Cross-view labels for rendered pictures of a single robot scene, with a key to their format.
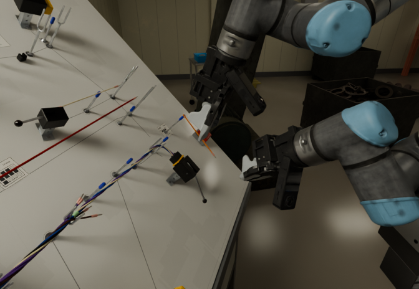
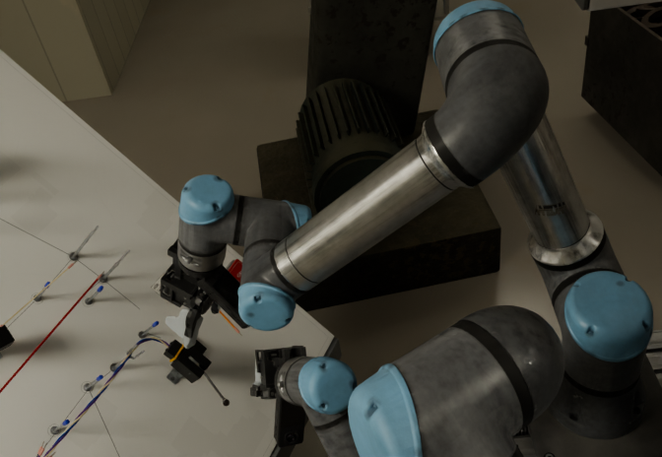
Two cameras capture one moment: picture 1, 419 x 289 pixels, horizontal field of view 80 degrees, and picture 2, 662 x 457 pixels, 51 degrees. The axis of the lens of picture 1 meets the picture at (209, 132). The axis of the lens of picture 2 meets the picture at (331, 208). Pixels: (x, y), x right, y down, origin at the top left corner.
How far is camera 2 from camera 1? 0.80 m
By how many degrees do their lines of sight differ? 16
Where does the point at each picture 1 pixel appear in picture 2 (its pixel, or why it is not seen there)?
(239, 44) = (198, 261)
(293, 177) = (292, 410)
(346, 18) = (257, 308)
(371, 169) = (325, 435)
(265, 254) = not seen: hidden behind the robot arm
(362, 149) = (315, 414)
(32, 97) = not seen: outside the picture
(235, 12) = (183, 233)
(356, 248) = not seen: hidden behind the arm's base
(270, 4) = (221, 227)
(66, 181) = (26, 412)
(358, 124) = (304, 392)
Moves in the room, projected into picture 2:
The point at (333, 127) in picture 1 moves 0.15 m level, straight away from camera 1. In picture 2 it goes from (294, 383) to (349, 312)
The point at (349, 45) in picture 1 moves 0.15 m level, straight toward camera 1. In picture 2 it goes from (273, 325) to (199, 413)
